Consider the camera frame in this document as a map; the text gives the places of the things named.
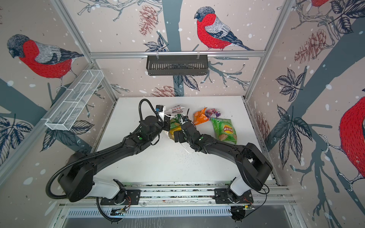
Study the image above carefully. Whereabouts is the yellow snack packet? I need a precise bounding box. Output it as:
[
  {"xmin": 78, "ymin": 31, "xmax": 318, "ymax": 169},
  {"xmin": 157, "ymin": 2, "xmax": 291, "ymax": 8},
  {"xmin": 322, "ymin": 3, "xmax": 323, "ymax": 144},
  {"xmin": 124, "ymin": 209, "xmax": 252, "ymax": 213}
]
[{"xmin": 168, "ymin": 126, "xmax": 182, "ymax": 140}]

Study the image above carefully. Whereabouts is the white printed paper bag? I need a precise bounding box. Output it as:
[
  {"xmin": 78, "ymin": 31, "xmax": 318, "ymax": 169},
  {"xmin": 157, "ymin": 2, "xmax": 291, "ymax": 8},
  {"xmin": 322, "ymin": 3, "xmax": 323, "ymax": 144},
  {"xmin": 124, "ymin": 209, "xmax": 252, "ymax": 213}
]
[{"xmin": 164, "ymin": 104, "xmax": 185, "ymax": 141}]

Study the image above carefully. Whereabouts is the orange snack packet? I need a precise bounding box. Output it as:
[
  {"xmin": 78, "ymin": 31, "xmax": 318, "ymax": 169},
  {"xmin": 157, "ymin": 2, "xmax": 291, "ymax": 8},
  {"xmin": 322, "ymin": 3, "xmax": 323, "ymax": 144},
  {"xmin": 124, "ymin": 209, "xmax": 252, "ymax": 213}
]
[{"xmin": 193, "ymin": 107, "xmax": 209, "ymax": 125}]

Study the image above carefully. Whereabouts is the purple candy packet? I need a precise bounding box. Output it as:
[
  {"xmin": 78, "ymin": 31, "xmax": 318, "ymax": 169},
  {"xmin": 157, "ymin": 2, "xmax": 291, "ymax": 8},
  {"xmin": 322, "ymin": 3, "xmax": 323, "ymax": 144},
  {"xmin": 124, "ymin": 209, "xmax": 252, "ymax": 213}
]
[{"xmin": 205, "ymin": 108, "xmax": 221, "ymax": 119}]

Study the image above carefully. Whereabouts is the green chips bag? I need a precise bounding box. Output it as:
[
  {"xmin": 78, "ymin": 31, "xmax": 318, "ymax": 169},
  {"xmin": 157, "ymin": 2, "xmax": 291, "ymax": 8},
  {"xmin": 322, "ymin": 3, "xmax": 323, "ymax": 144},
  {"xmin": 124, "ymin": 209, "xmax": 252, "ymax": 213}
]
[{"xmin": 211, "ymin": 118, "xmax": 237, "ymax": 144}]

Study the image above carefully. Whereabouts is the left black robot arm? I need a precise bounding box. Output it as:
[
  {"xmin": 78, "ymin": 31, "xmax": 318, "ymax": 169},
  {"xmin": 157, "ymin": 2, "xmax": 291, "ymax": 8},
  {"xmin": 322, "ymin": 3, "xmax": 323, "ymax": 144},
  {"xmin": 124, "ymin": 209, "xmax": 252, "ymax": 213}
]
[{"xmin": 58, "ymin": 116, "xmax": 170, "ymax": 204}]

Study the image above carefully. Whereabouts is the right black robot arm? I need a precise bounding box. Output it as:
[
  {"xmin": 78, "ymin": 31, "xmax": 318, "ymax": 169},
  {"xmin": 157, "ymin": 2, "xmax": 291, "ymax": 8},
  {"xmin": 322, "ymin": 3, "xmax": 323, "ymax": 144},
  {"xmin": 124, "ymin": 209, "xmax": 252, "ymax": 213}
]
[{"xmin": 173, "ymin": 121, "xmax": 272, "ymax": 203}]

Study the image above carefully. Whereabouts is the green white snack packet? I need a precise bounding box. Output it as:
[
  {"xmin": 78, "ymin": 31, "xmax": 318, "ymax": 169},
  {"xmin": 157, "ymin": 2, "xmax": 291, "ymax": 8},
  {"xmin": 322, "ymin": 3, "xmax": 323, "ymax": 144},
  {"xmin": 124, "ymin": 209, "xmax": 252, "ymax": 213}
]
[{"xmin": 170, "ymin": 114, "xmax": 183, "ymax": 128}]

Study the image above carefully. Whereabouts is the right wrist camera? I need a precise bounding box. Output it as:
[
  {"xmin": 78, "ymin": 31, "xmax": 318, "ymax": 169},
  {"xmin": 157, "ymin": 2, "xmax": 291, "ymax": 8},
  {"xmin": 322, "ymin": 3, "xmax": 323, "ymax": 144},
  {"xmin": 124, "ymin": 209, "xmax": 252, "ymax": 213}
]
[{"xmin": 182, "ymin": 116, "xmax": 190, "ymax": 123}]

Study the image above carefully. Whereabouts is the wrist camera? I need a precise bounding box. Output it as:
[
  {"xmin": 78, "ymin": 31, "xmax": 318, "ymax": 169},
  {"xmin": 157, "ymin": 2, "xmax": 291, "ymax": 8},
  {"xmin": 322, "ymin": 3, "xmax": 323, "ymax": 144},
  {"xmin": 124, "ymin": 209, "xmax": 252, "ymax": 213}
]
[
  {"xmin": 182, "ymin": 116, "xmax": 190, "ymax": 123},
  {"xmin": 156, "ymin": 104, "xmax": 165, "ymax": 121}
]

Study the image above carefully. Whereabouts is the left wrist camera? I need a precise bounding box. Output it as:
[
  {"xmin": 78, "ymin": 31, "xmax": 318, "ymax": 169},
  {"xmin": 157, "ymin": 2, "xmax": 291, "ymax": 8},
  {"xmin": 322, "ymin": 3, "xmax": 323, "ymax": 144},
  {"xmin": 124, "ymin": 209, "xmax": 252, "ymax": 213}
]
[{"xmin": 156, "ymin": 104, "xmax": 165, "ymax": 121}]

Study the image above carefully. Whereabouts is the aluminium mounting rail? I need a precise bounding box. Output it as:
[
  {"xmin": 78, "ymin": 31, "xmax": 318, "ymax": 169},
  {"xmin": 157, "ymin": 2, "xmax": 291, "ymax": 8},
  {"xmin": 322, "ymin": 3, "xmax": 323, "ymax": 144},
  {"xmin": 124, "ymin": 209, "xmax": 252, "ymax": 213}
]
[{"xmin": 58, "ymin": 182, "xmax": 297, "ymax": 208}]

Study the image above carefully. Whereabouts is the black hanging wire basket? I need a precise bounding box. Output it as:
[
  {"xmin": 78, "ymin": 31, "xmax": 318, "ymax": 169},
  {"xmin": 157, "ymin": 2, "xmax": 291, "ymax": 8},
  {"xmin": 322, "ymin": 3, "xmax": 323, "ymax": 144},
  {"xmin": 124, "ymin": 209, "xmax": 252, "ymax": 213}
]
[{"xmin": 146, "ymin": 55, "xmax": 209, "ymax": 76}]

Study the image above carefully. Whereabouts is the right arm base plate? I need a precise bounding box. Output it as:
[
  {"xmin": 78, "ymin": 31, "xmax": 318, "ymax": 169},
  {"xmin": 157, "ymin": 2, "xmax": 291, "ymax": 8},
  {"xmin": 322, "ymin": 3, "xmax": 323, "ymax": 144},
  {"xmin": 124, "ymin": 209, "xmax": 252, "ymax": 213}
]
[{"xmin": 212, "ymin": 188, "xmax": 253, "ymax": 204}]

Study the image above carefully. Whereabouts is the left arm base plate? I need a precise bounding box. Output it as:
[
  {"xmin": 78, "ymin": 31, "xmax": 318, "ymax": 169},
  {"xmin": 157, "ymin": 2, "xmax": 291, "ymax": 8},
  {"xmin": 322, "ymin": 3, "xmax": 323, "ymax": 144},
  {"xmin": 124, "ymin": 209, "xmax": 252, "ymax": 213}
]
[{"xmin": 100, "ymin": 190, "xmax": 141, "ymax": 206}]

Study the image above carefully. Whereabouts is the right thin black cable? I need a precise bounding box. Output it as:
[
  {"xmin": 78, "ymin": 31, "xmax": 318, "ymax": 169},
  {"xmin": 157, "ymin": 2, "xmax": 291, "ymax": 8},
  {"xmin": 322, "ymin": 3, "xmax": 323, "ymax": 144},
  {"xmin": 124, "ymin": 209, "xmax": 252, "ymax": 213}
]
[{"xmin": 239, "ymin": 183, "xmax": 270, "ymax": 217}]

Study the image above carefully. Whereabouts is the white mesh wall basket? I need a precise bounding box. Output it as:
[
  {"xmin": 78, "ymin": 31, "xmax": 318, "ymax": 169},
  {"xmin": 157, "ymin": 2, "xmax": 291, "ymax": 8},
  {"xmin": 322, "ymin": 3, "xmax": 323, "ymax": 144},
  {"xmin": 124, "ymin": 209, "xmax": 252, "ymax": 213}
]
[{"xmin": 45, "ymin": 69, "xmax": 104, "ymax": 131}]

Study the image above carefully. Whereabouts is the left black corrugated cable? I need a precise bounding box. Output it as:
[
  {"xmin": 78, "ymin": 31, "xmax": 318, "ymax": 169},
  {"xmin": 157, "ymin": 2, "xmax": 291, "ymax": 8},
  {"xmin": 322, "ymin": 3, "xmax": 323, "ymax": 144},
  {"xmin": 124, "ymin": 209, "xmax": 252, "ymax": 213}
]
[{"xmin": 45, "ymin": 98, "xmax": 160, "ymax": 223}]

